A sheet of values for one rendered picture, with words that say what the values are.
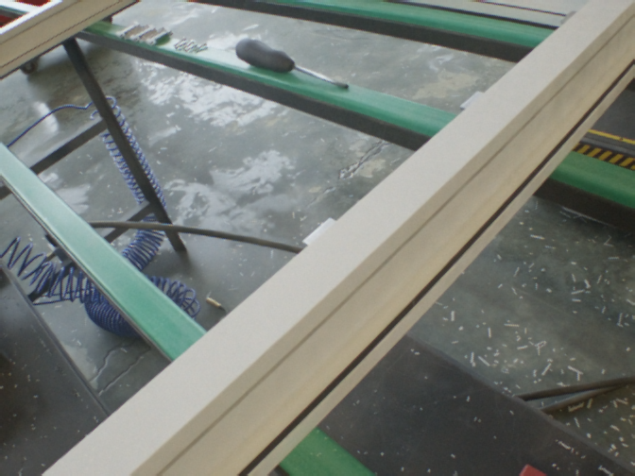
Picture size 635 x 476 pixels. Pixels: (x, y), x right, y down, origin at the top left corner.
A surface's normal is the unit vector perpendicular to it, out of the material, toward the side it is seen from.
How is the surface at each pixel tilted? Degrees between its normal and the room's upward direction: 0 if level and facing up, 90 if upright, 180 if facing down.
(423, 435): 0
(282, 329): 0
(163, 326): 0
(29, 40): 90
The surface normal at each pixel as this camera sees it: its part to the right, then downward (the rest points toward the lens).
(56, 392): -0.23, -0.71
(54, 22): 0.68, 0.38
